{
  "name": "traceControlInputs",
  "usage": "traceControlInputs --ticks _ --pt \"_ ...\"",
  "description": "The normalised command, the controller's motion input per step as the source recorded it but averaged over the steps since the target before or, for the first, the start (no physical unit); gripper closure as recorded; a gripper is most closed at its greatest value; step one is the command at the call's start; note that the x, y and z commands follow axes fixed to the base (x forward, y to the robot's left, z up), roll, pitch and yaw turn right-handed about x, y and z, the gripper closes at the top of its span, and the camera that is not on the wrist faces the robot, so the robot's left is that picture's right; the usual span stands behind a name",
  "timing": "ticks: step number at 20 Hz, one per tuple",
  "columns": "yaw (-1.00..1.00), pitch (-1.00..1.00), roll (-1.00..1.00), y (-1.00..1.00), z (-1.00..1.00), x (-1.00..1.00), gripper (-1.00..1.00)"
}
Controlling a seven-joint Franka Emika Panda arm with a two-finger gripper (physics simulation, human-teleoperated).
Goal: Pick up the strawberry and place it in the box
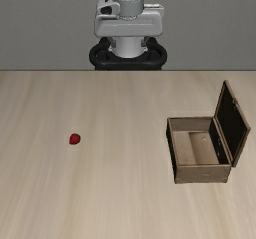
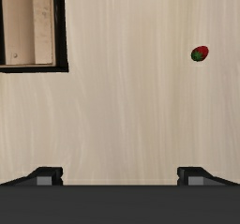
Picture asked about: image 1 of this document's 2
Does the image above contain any red strawberry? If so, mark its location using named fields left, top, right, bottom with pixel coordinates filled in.
left=68, top=133, right=82, bottom=146

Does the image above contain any brown wooden box lid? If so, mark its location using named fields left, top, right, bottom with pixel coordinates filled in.
left=213, top=80, right=252, bottom=168

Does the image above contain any brown wooden box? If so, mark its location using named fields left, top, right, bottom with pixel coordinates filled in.
left=165, top=116, right=233, bottom=185

